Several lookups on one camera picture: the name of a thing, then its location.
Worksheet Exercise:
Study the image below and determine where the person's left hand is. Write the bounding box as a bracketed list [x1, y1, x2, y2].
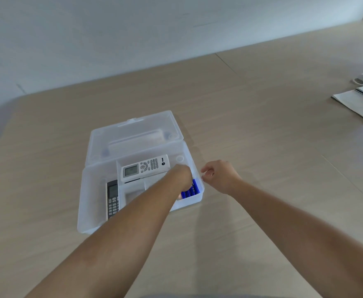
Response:
[168, 164, 194, 193]

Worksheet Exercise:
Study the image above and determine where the white spiral notebook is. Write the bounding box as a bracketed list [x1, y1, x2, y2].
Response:
[331, 82, 363, 123]

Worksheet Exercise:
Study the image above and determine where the person's left forearm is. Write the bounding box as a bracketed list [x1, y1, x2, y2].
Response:
[25, 175, 182, 298]

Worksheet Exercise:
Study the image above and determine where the white remote control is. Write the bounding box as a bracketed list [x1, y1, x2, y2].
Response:
[120, 154, 171, 184]

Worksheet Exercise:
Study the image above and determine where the row of blue batteries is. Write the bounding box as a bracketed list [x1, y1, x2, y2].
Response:
[180, 179, 201, 200]

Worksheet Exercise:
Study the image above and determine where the person's right forearm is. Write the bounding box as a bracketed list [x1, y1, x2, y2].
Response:
[227, 179, 363, 298]

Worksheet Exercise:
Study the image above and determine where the translucent plastic storage box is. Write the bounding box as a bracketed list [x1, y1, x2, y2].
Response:
[77, 110, 205, 235]

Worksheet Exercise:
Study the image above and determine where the person's right hand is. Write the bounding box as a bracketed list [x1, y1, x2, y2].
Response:
[201, 160, 243, 196]

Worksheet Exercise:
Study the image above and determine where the translucent inner divider tray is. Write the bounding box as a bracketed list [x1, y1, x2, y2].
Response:
[116, 154, 201, 212]

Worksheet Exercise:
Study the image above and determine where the black remote control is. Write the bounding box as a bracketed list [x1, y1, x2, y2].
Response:
[106, 179, 121, 221]

